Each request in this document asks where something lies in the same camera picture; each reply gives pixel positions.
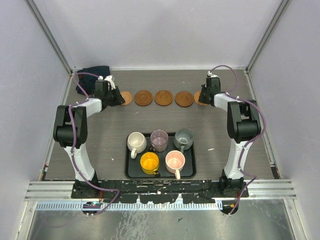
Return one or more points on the grey ceramic mug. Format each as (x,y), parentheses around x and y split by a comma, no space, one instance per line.
(183,140)

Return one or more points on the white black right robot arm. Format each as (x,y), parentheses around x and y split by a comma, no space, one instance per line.
(243,127)

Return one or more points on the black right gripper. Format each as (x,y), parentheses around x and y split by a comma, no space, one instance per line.
(201,99)

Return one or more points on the dark blue folded cloth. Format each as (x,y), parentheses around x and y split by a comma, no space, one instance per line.
(87,82)

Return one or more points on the woven rattan coaster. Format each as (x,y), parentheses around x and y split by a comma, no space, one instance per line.
(196,98)
(127,96)

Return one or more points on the yellow mug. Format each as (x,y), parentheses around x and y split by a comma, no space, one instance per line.
(150,163)

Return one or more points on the pink ceramic mug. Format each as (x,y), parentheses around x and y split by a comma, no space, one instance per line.
(174,162)

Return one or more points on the black plastic tray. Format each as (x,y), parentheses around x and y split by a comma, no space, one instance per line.
(133,170)

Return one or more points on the purple glass cup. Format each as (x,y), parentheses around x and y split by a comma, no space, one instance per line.
(159,140)

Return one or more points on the white ceramic mug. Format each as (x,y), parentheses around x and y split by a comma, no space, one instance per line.
(136,143)

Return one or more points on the brown wooden coaster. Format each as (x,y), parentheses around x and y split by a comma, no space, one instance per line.
(163,98)
(184,99)
(143,98)

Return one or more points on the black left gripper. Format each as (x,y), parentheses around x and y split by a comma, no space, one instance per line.
(119,100)

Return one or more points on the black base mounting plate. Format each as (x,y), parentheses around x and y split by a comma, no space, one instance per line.
(160,191)

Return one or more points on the white slotted cable duct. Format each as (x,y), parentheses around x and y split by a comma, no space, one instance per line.
(92,206)

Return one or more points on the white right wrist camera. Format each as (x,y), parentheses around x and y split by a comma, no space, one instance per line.
(211,75)

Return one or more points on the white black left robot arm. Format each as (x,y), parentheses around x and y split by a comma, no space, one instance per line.
(71,125)

